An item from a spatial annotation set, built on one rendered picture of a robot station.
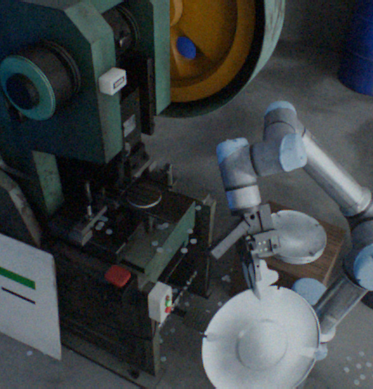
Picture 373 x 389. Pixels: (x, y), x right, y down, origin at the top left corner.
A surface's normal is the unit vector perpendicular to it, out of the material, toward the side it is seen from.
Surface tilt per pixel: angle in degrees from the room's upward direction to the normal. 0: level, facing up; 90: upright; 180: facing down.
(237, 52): 90
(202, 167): 0
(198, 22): 90
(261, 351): 57
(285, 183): 0
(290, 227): 0
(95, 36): 45
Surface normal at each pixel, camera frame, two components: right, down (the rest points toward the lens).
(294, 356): 0.20, 0.15
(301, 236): 0.01, -0.74
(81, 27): 0.63, -0.30
